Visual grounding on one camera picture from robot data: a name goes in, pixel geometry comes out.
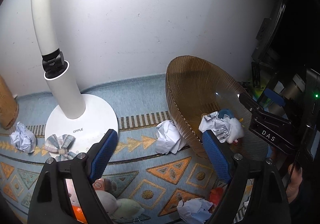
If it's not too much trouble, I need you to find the blue patterned table mat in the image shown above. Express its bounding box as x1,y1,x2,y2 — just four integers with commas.
1,75,226,223

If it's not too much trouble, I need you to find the brown ribbed bowl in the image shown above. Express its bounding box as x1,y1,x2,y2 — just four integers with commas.
165,55,268,161

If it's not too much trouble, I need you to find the orange tangerine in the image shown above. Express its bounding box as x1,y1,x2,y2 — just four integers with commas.
209,187,224,207
72,205,87,224

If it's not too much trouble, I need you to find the white desk lamp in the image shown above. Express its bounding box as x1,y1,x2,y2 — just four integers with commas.
31,0,118,155

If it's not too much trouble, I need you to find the tricolour dango plush with stick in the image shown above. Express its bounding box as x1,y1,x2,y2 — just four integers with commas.
93,178,145,220

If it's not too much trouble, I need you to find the paper ball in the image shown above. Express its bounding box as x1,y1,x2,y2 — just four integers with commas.
155,120,187,155
10,122,36,154
177,198,214,224
199,109,245,144

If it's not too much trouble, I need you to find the right hand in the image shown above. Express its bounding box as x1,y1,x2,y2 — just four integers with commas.
286,164,303,203

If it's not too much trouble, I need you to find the brown cardboard pen holder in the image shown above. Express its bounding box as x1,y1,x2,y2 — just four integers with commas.
0,77,19,129

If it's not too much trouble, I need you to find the plaid fabric bow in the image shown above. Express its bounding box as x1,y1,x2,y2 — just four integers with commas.
43,134,76,162

